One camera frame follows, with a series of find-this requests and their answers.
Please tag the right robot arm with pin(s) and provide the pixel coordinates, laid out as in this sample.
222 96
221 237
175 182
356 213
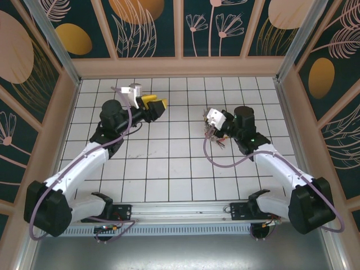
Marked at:
275 168

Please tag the connector board with LEDs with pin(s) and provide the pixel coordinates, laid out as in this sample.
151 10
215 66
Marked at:
105 227

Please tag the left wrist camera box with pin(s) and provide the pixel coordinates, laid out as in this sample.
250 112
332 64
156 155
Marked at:
135 92

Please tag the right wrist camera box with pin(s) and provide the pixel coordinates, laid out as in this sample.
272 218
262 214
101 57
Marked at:
215 118

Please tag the aluminium mounting rail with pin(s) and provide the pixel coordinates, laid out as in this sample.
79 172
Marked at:
180 211

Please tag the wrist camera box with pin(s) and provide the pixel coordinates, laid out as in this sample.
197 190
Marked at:
215 118
135 92

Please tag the aluminium frame post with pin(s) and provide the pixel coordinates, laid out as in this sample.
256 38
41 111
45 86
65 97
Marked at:
298 36
53 36

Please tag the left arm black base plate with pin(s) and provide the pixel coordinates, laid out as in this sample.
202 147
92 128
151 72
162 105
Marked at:
123 212

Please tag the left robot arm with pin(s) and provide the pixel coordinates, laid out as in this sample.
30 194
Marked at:
81 166

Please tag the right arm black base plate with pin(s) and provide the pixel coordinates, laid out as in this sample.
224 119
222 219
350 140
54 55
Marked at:
237 211

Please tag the grey metal sheet panel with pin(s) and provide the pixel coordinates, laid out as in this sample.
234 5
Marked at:
180 253

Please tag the aluminium side rail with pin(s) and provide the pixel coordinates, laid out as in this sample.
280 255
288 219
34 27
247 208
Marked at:
282 98

